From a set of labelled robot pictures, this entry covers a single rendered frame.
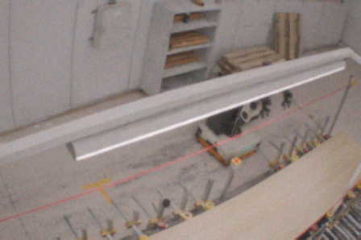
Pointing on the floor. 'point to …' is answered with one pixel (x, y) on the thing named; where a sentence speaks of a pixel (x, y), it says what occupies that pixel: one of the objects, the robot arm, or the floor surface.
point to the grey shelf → (161, 15)
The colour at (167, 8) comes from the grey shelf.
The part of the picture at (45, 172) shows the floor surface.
